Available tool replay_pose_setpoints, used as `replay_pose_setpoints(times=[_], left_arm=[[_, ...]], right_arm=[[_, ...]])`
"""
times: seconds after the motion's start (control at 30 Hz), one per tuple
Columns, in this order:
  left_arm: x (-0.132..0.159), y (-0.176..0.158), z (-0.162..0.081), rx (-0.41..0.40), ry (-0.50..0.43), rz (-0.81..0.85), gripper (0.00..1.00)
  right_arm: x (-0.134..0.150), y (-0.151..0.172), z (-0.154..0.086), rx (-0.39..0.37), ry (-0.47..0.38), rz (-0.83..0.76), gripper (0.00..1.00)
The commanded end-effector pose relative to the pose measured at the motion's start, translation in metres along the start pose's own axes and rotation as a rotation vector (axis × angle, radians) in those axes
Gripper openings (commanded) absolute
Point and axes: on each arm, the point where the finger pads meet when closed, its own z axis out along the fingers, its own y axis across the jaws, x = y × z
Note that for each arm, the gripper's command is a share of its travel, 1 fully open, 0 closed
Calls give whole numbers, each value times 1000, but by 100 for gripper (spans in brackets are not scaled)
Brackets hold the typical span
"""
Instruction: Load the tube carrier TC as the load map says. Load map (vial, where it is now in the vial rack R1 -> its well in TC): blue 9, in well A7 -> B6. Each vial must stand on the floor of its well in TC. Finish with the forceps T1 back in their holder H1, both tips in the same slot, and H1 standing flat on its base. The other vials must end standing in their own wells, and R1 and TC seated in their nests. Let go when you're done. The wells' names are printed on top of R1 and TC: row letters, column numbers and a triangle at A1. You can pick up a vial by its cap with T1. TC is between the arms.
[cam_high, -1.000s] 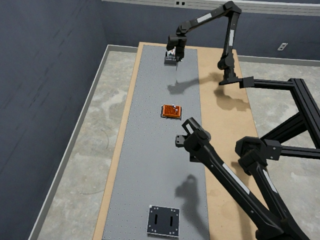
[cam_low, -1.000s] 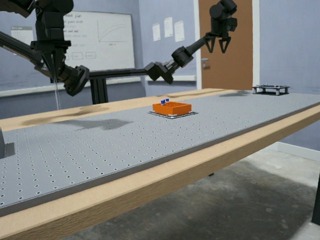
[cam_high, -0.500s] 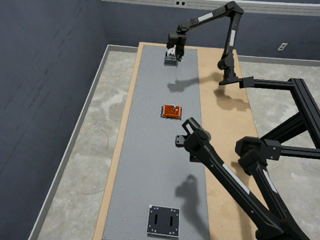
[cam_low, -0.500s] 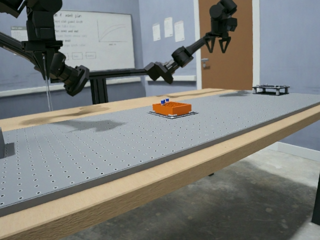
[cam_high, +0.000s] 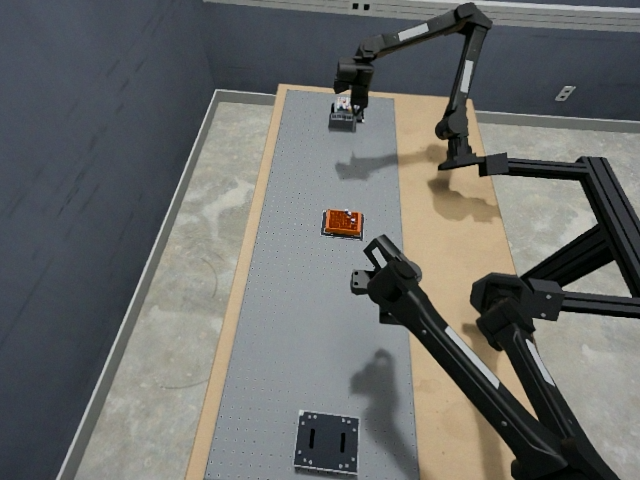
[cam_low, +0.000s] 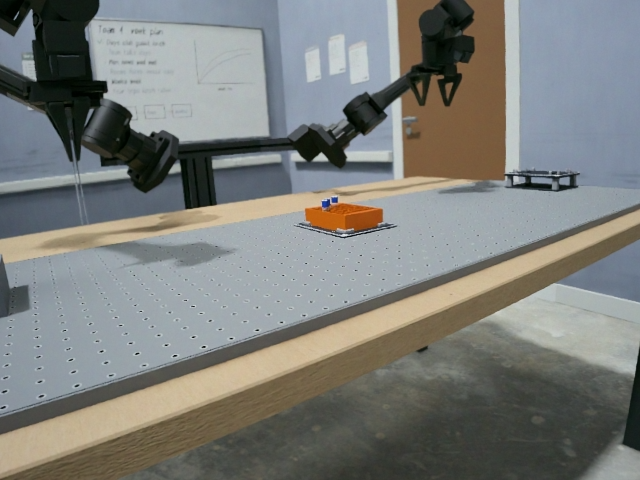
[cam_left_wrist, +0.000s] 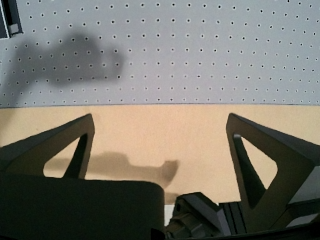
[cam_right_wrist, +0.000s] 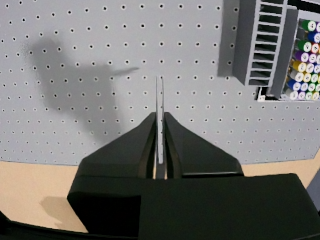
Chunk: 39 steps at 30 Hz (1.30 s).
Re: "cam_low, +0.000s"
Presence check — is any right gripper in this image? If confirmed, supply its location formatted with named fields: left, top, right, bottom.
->
left=21, top=80, right=108, bottom=162

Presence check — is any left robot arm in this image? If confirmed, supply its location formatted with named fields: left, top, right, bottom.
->
left=317, top=0, right=475, bottom=159

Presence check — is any orange grid rack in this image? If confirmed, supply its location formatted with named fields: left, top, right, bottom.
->
left=305, top=203, right=383, bottom=231

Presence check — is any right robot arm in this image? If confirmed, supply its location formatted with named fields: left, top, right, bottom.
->
left=0, top=0, right=170, bottom=185

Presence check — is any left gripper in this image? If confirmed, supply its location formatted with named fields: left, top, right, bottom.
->
left=405, top=40, right=462, bottom=107

